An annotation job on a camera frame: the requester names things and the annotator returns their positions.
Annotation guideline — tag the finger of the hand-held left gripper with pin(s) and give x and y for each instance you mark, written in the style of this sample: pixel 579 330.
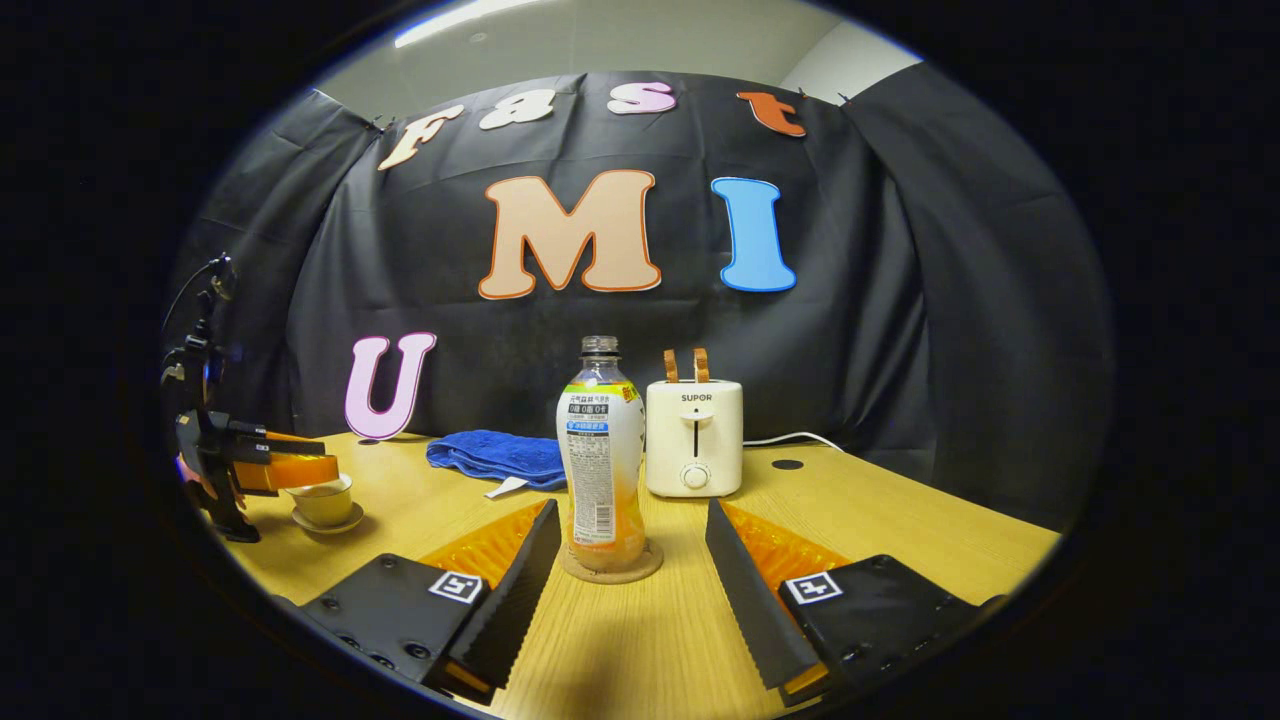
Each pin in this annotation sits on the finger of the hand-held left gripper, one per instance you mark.
pixel 250 438
pixel 290 472

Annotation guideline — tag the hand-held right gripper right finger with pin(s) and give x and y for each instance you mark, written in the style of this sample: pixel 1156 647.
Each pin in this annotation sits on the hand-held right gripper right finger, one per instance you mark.
pixel 750 600

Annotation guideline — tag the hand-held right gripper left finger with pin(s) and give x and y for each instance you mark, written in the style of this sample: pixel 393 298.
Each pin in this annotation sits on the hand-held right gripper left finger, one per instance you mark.
pixel 520 590

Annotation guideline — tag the white teacup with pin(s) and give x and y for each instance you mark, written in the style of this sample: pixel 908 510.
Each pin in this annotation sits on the white teacup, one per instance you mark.
pixel 325 508

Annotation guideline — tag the round cork coaster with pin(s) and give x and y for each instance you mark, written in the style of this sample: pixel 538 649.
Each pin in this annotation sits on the round cork coaster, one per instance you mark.
pixel 645 568

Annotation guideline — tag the labelled plastic water bottle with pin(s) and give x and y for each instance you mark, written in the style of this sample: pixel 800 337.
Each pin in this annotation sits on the labelled plastic water bottle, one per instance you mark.
pixel 600 460

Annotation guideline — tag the white saucer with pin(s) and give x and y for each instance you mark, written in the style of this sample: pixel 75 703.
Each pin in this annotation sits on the white saucer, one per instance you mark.
pixel 345 523

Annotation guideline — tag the blue towel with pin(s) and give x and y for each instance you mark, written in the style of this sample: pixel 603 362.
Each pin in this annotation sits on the blue towel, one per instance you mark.
pixel 500 455

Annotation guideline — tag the white toaster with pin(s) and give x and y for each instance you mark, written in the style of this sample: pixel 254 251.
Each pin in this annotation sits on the white toaster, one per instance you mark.
pixel 694 440

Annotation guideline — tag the toast bread slice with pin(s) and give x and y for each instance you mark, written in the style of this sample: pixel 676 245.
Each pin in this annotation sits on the toast bread slice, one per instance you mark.
pixel 670 366
pixel 701 365

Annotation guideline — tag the black backdrop cloth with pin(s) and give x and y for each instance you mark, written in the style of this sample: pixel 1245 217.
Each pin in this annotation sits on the black backdrop cloth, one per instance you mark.
pixel 900 300

